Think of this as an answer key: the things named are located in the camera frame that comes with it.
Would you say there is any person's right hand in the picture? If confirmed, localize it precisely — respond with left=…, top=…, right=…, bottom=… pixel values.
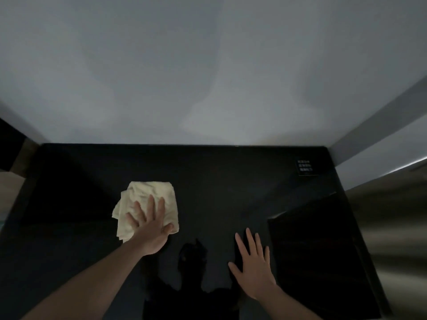
left=228, top=228, right=278, bottom=300

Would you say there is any person's left hand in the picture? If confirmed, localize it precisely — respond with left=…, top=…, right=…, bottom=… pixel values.
left=125, top=195, right=175, bottom=256

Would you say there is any small label sticker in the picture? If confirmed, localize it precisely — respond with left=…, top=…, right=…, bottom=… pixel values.
left=296, top=159, right=318, bottom=176

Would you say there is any person's right forearm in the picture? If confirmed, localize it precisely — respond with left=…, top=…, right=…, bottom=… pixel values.
left=256, top=285, right=323, bottom=320

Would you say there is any person's left forearm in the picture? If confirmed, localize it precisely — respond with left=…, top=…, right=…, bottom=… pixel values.
left=21, top=239, right=161, bottom=320

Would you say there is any stainless steel appliance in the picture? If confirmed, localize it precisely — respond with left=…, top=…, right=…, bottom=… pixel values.
left=344, top=162, right=427, bottom=320

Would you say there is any black glossy appliance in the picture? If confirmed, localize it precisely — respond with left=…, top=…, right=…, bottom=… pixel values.
left=0, top=143, right=393, bottom=320

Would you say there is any cream cleaning cloth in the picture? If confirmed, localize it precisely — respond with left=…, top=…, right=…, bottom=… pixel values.
left=112, top=181, right=180, bottom=243

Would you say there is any white cabinet side panel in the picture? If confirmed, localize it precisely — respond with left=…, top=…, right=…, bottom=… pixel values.
left=330, top=76, right=427, bottom=191

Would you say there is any black glossy door panel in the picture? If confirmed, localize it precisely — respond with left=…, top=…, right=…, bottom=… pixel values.
left=268, top=192, right=381, bottom=320

